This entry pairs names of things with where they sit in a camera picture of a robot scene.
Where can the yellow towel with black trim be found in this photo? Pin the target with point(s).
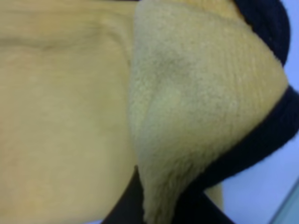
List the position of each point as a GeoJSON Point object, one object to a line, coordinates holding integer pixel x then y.
{"type": "Point", "coordinates": [135, 111]}

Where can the light green plastic tray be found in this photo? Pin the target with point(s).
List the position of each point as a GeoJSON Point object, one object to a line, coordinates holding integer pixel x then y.
{"type": "Point", "coordinates": [288, 213]}

